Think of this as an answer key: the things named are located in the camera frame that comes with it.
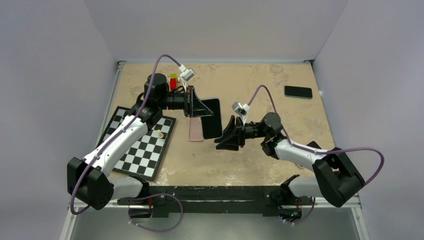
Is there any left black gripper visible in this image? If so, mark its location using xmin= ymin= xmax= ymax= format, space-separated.
xmin=157 ymin=85 xmax=213 ymax=117

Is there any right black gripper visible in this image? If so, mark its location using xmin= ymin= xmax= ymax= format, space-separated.
xmin=214 ymin=115 xmax=269 ymax=152

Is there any pink phone case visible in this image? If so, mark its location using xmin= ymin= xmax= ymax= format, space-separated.
xmin=188 ymin=117 xmax=204 ymax=142

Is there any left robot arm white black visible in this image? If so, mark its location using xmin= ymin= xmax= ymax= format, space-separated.
xmin=66 ymin=73 xmax=214 ymax=215

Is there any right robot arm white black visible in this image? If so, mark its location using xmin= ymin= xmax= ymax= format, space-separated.
xmin=214 ymin=112 xmax=366 ymax=208

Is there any phone in pink case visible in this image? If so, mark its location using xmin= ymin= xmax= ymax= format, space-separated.
xmin=300 ymin=140 xmax=323 ymax=155

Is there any colourful toy brick car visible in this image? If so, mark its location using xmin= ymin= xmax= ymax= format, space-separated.
xmin=167 ymin=73 xmax=184 ymax=92

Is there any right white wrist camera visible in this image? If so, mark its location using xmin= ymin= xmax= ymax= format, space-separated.
xmin=231 ymin=102 xmax=250 ymax=126

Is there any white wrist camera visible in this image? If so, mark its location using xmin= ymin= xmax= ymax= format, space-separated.
xmin=231 ymin=102 xmax=250 ymax=126
xmin=178 ymin=64 xmax=196 ymax=90

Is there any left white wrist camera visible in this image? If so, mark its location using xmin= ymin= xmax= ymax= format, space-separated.
xmin=178 ymin=64 xmax=196 ymax=90

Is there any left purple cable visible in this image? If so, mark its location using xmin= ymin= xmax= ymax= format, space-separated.
xmin=69 ymin=54 xmax=183 ymax=216

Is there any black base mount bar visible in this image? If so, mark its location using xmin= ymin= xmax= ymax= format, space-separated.
xmin=117 ymin=184 xmax=313 ymax=219

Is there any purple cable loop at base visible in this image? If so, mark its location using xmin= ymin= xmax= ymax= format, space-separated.
xmin=128 ymin=196 xmax=183 ymax=233

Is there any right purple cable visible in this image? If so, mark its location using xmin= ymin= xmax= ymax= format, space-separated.
xmin=246 ymin=85 xmax=386 ymax=186

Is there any aluminium frame rail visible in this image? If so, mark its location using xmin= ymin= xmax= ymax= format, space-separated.
xmin=59 ymin=60 xmax=127 ymax=240

